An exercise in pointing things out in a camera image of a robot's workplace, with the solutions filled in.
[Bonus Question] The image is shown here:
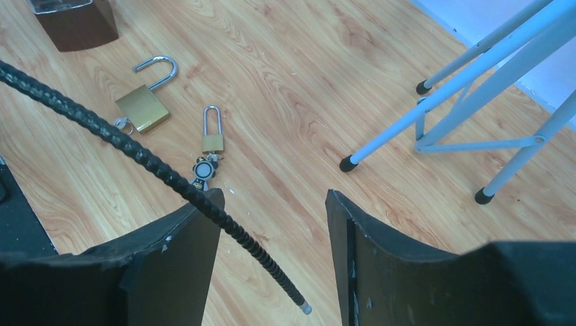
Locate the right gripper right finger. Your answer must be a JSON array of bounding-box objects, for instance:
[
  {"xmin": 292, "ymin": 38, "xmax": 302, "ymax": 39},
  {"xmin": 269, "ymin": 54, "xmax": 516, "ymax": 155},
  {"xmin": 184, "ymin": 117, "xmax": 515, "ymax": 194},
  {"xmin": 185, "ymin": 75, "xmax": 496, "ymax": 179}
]
[{"xmin": 325, "ymin": 189, "xmax": 575, "ymax": 325}]

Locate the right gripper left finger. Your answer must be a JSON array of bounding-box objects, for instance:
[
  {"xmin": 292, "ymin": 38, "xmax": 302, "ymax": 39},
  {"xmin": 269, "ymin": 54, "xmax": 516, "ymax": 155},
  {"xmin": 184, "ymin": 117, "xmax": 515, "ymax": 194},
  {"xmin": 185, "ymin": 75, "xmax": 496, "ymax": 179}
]
[{"xmin": 1, "ymin": 204, "xmax": 221, "ymax": 325}]

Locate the large brass padlock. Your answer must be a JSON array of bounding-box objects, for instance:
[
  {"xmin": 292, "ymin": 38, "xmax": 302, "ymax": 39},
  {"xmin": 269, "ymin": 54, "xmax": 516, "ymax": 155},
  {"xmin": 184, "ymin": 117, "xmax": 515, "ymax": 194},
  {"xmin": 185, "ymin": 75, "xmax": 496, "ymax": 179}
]
[{"xmin": 115, "ymin": 55, "xmax": 179, "ymax": 134}]

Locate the light blue music stand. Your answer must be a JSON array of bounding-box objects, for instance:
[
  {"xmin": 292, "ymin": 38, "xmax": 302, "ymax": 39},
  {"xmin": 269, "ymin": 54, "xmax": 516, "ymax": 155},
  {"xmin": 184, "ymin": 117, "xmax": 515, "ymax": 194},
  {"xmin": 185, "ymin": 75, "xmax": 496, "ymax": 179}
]
[{"xmin": 339, "ymin": 0, "xmax": 575, "ymax": 204}]

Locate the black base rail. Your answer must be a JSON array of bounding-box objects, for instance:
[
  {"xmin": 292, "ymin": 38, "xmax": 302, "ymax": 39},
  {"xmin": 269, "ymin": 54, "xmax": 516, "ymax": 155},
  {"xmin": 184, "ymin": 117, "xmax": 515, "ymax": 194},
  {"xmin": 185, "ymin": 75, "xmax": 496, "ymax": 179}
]
[{"xmin": 1, "ymin": 160, "xmax": 58, "ymax": 258}]

